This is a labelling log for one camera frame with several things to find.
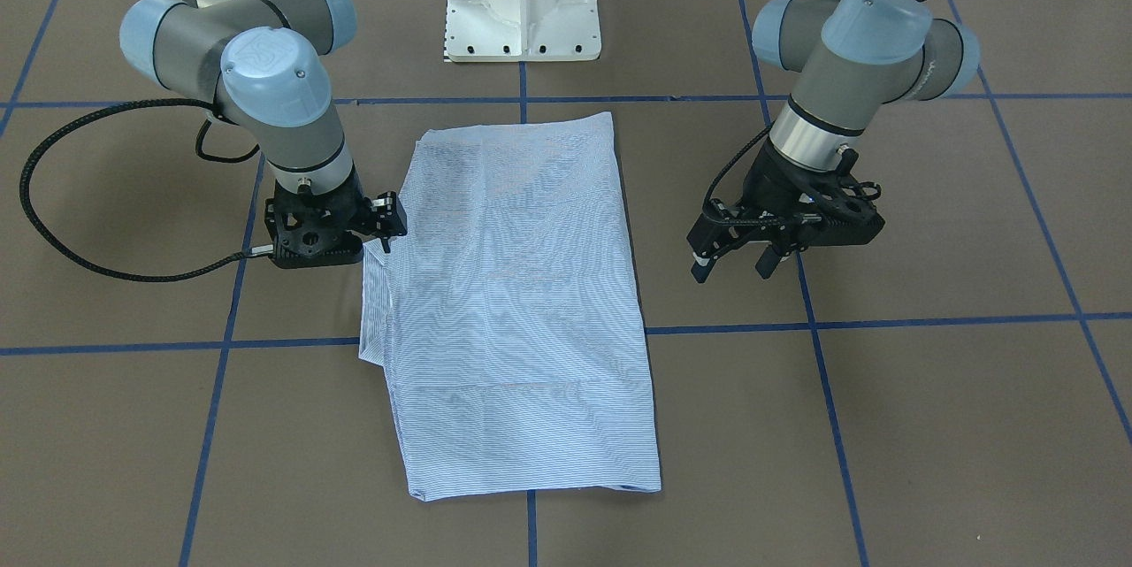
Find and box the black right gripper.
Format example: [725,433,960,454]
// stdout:
[265,171,408,269]

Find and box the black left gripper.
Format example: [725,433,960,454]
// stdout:
[687,141,885,284]

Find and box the blue white striped shirt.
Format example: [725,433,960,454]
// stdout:
[359,112,662,502]

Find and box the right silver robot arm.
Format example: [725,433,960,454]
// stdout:
[18,0,408,282]

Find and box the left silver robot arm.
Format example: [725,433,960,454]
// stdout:
[687,0,981,282]

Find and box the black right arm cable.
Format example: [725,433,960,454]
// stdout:
[19,98,275,283]

